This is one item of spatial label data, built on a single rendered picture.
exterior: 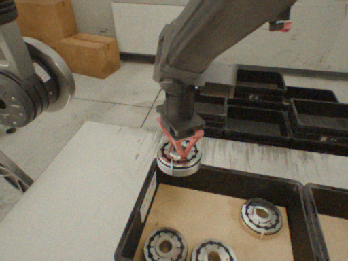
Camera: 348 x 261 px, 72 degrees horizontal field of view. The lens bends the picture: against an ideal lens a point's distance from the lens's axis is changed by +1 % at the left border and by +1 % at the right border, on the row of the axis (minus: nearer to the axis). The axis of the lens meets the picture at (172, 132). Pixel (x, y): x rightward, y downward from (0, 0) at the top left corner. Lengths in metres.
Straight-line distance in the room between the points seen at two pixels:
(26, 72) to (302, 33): 3.15
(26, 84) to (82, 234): 0.48
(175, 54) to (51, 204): 0.78
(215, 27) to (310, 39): 3.27
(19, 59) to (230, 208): 0.63
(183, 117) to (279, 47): 3.04
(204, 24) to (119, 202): 0.75
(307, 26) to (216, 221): 2.98
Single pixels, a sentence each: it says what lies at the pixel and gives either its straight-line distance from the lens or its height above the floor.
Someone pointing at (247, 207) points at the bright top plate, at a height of 0.86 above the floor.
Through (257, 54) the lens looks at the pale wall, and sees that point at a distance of 3.45.
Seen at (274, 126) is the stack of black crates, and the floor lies 0.38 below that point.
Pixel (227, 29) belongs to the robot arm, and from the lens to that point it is 0.23.
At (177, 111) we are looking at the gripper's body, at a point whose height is 1.17.
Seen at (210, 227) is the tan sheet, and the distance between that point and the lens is 0.68.
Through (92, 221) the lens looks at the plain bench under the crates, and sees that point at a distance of 0.87.
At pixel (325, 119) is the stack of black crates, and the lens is 1.87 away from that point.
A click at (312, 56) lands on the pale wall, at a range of 3.58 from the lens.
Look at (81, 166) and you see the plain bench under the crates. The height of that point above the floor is 0.70.
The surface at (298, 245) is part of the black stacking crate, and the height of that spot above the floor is 0.87.
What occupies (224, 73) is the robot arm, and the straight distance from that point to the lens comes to 0.40.
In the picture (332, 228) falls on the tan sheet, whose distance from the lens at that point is 0.79.
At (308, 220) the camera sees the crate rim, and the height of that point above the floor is 0.93.
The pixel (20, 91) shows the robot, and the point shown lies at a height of 1.17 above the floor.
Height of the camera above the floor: 1.42
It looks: 39 degrees down
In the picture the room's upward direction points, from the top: straight up
